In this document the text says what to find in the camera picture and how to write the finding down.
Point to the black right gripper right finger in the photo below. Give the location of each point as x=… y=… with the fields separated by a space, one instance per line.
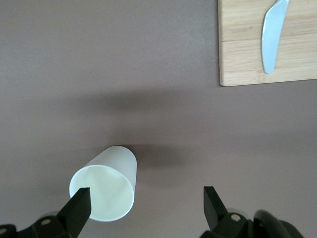
x=214 y=213

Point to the white paper cup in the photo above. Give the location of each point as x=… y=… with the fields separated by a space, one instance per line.
x=111 y=173

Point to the wooden cutting board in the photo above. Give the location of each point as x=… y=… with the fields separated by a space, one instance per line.
x=237 y=49

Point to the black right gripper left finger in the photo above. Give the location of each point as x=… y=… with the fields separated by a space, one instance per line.
x=78 y=210

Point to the grey plastic knife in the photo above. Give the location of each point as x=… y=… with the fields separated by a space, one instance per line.
x=271 y=37

